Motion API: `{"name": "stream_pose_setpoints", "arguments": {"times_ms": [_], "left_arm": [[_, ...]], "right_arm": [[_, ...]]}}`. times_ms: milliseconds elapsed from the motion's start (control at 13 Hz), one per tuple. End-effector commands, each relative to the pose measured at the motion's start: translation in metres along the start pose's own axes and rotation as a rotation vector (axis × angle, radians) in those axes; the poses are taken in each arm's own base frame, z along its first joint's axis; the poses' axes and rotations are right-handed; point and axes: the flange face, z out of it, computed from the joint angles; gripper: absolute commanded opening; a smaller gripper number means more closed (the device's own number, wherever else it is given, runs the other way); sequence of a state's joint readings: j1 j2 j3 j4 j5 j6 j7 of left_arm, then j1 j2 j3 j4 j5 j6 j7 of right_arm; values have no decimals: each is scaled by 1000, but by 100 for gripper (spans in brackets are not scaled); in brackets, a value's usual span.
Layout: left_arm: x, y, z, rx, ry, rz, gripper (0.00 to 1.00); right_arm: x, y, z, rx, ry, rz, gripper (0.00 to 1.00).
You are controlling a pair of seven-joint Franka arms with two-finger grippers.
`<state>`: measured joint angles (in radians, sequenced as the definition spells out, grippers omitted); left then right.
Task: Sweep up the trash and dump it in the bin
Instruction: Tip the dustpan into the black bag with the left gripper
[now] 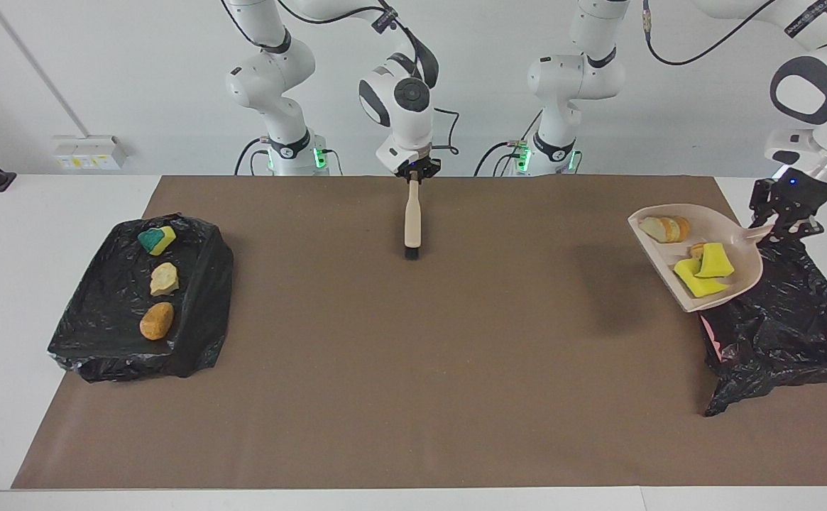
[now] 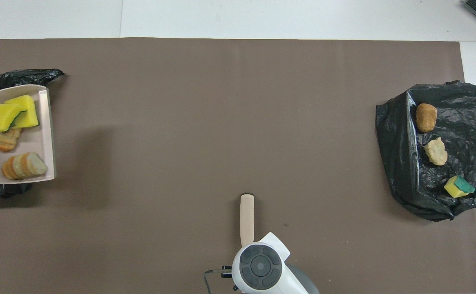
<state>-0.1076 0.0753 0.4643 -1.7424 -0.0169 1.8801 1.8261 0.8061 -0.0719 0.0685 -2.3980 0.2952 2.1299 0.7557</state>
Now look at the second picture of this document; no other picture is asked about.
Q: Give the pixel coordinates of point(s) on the black bagged bin showing pink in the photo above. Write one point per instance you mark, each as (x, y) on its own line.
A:
(17, 77)

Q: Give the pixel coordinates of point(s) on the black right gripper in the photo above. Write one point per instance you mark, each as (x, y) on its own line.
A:
(226, 272)

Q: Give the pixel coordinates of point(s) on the yellow sponge with green pad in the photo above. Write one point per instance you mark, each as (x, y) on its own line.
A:
(458, 187)

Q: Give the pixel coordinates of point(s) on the beige hand brush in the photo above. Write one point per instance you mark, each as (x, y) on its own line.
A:
(247, 220)

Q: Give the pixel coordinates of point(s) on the brown paper table mat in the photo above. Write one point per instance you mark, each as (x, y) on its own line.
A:
(221, 122)

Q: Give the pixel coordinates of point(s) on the black bagged bin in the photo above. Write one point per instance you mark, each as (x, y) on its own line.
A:
(466, 134)

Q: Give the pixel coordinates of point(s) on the striped orange croissant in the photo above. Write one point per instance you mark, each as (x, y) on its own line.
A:
(23, 166)
(5, 142)

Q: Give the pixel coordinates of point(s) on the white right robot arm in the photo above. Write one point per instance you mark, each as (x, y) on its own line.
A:
(260, 265)

